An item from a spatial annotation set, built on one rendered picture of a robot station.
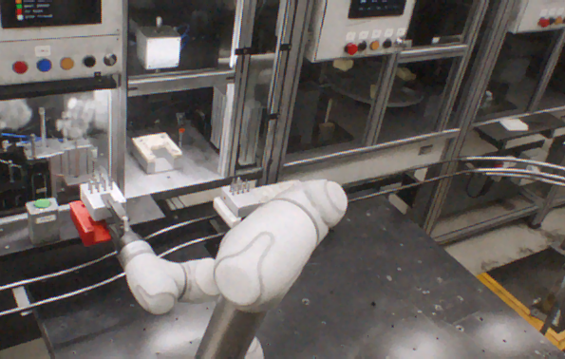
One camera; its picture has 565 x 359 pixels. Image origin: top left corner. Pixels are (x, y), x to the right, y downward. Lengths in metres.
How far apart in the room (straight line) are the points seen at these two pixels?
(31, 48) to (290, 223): 0.95
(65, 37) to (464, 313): 1.59
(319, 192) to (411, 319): 1.12
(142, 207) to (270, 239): 1.07
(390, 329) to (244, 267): 1.19
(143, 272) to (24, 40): 0.68
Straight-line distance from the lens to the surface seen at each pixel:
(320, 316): 2.14
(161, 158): 2.35
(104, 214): 1.88
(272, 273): 1.06
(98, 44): 1.84
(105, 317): 2.06
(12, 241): 2.00
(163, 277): 1.61
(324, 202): 1.18
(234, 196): 2.16
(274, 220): 1.11
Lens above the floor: 2.18
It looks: 33 degrees down
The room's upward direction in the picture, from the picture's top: 10 degrees clockwise
